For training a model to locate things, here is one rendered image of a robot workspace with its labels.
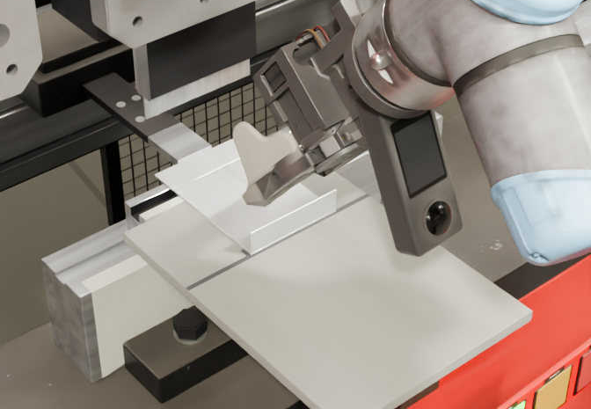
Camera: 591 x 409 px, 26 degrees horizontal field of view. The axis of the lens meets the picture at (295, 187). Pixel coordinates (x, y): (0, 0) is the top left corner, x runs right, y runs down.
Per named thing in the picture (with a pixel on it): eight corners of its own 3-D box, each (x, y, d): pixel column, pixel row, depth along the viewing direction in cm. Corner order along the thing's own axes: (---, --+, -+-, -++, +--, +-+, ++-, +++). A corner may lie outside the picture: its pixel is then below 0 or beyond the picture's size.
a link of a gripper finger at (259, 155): (218, 145, 97) (288, 90, 91) (256, 213, 97) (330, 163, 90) (189, 157, 95) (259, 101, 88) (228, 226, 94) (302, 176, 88)
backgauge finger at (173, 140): (136, 200, 105) (132, 149, 102) (-17, 69, 121) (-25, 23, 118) (251, 145, 111) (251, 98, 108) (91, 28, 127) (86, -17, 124)
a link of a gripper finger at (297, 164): (283, 166, 93) (356, 114, 87) (295, 187, 93) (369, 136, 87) (239, 185, 90) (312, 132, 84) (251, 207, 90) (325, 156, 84)
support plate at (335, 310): (345, 441, 84) (346, 430, 83) (123, 242, 100) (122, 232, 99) (531, 320, 93) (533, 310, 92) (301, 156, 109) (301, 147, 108)
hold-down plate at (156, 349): (161, 406, 102) (158, 379, 100) (123, 368, 105) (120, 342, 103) (432, 251, 117) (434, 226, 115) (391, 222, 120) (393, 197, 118)
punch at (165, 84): (152, 125, 97) (143, 15, 91) (138, 113, 98) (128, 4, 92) (257, 79, 102) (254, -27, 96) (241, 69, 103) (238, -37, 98)
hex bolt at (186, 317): (186, 349, 103) (185, 334, 102) (166, 331, 104) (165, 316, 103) (214, 333, 104) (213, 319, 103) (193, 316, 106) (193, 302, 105)
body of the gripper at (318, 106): (327, 47, 93) (407, -29, 82) (386, 149, 92) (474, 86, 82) (244, 83, 89) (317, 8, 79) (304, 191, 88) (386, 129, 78)
